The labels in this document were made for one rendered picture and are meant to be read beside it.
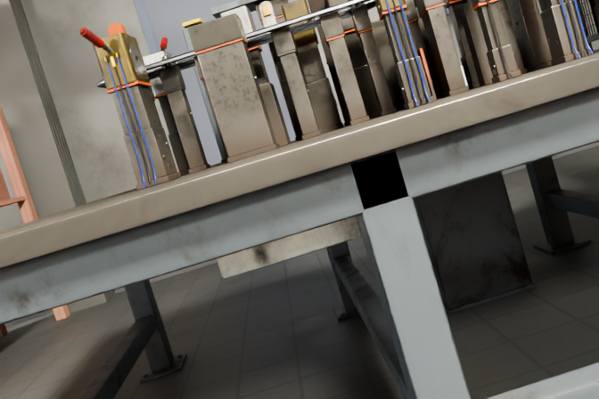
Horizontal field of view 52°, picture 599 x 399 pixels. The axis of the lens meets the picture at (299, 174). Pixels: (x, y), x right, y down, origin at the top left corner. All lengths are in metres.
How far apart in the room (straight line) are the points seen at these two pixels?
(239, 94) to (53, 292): 0.71
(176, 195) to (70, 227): 0.15
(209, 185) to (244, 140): 0.63
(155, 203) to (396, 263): 0.35
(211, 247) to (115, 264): 0.14
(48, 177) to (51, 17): 1.15
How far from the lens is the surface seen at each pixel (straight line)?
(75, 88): 4.73
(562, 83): 0.94
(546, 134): 0.98
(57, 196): 4.50
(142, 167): 1.50
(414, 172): 0.91
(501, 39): 1.52
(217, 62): 1.49
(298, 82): 1.61
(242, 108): 1.47
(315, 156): 0.85
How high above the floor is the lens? 0.72
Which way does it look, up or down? 4 degrees down
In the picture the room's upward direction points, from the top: 17 degrees counter-clockwise
